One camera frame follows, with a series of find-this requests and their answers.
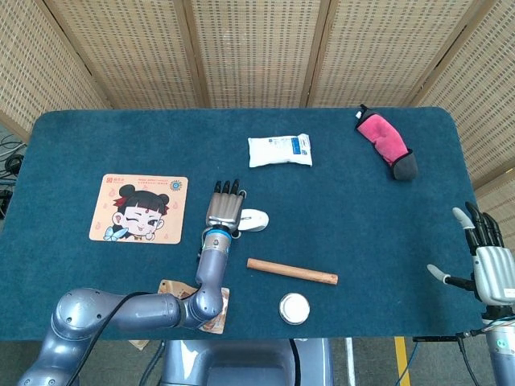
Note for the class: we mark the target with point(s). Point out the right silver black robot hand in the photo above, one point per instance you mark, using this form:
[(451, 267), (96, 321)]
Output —
[(497, 277)]

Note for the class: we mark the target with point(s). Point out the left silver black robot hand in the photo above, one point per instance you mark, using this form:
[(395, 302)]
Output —
[(223, 209)]

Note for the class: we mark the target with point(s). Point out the white computer mouse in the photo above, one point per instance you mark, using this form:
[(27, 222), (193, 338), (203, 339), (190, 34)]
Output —
[(255, 220)]

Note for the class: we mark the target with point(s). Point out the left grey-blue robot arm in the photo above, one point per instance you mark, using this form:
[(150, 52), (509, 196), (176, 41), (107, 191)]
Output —
[(153, 311)]

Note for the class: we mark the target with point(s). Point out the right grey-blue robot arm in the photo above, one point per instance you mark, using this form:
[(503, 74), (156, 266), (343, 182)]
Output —
[(503, 350)]

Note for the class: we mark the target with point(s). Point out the cartoon girl mouse pad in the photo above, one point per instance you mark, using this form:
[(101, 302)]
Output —
[(138, 209)]

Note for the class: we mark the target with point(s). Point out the white tissue pack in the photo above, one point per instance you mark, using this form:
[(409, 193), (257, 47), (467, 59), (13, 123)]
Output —
[(277, 152)]

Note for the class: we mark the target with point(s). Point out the black bar under table edge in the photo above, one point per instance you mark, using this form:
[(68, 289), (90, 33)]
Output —
[(436, 339)]

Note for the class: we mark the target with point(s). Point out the wooden rolling pin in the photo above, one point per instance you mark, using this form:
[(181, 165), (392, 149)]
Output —
[(291, 271)]

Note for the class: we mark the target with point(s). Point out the peanut butter spout pouch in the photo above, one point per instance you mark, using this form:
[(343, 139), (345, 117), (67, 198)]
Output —
[(173, 288)]

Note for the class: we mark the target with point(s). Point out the dark blue felt table cover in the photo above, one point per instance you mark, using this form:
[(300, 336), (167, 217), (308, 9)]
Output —
[(342, 225)]

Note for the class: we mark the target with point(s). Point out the round metal tin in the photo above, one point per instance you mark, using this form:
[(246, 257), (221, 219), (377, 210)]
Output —
[(294, 308)]

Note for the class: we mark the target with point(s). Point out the grey robot torso base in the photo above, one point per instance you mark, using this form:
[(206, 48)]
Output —
[(241, 364)]

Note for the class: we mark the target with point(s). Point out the woven bamboo folding screen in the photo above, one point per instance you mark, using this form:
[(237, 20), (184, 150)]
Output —
[(257, 52)]

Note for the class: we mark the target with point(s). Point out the pink grey cloth mitt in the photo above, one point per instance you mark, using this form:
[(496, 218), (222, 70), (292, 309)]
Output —
[(382, 138)]

